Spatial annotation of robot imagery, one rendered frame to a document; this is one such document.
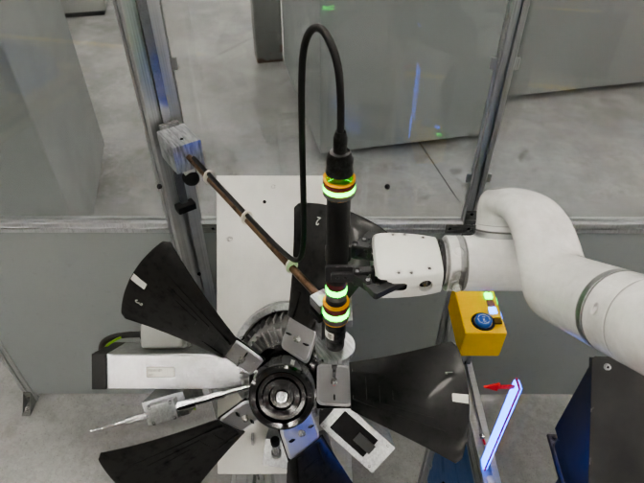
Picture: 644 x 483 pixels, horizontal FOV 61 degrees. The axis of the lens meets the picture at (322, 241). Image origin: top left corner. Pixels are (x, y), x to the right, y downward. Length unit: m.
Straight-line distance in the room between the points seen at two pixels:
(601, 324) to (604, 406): 0.61
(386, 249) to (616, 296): 0.35
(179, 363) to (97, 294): 0.91
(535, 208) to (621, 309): 0.23
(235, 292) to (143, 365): 0.25
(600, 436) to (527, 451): 1.28
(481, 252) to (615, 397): 0.48
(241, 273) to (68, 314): 1.05
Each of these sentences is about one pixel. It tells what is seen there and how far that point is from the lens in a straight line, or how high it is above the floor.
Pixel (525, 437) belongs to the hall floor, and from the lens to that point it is 2.50.
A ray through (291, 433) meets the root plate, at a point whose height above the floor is 1.13.
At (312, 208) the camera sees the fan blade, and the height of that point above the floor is 1.43.
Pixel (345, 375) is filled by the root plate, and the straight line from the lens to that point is 1.08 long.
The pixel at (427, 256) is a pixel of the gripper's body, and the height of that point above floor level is 1.53.
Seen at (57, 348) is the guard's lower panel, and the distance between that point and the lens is 2.38.
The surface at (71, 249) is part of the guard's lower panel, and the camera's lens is 1.94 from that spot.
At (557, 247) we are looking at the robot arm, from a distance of 0.72.
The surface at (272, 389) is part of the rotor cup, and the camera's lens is 1.01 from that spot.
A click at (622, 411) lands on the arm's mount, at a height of 1.16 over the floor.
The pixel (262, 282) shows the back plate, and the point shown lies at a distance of 1.25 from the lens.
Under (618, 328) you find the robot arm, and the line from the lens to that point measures 0.57.
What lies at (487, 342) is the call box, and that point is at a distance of 1.37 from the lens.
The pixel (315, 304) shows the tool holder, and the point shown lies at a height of 1.39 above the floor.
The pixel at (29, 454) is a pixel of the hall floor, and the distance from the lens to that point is 2.60.
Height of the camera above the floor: 2.07
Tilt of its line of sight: 42 degrees down
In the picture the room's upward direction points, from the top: straight up
